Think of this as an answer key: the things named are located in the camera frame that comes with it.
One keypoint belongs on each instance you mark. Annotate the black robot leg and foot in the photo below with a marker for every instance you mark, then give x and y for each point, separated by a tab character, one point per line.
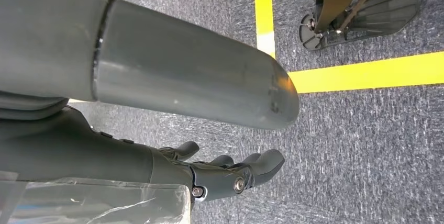
381	14

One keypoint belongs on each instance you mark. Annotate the clear plastic film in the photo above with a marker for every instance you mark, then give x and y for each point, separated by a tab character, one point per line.
104	205

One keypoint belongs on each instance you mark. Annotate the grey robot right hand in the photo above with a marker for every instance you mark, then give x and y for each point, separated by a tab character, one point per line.
173	70

